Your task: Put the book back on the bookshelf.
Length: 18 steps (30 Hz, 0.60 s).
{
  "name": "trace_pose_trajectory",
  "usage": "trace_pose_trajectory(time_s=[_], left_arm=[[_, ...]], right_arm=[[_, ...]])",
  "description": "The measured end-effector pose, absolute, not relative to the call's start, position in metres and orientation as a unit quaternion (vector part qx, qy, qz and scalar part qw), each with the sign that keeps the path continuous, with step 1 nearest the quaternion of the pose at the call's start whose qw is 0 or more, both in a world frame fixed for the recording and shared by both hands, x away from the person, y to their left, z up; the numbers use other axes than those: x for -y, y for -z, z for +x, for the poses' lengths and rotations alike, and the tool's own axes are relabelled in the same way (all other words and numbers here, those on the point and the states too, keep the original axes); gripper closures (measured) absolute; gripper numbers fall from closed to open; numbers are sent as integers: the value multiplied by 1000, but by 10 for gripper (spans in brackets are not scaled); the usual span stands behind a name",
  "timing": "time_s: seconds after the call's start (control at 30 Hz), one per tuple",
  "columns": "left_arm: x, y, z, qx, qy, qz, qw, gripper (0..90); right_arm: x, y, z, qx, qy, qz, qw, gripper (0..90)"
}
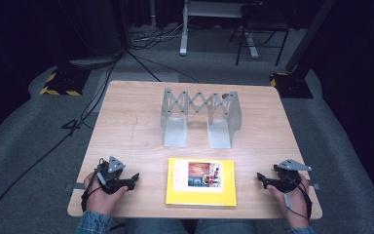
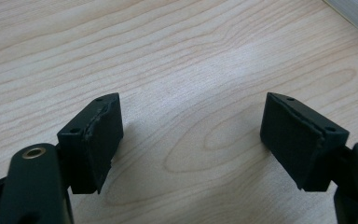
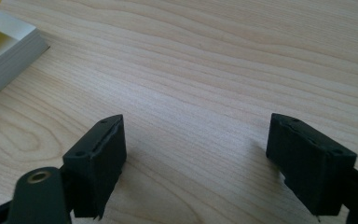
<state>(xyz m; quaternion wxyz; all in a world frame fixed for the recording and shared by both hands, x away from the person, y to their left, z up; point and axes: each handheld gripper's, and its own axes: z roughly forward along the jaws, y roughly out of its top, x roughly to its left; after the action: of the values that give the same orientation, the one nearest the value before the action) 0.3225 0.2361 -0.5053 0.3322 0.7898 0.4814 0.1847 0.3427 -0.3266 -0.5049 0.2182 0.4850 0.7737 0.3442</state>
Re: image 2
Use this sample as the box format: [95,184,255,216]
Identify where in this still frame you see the grey white panel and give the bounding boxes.
[323,0,358,43]

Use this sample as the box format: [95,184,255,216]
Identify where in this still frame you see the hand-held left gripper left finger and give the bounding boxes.
[56,91,125,195]

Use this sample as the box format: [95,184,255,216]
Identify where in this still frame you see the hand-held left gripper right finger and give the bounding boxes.
[259,91,351,192]

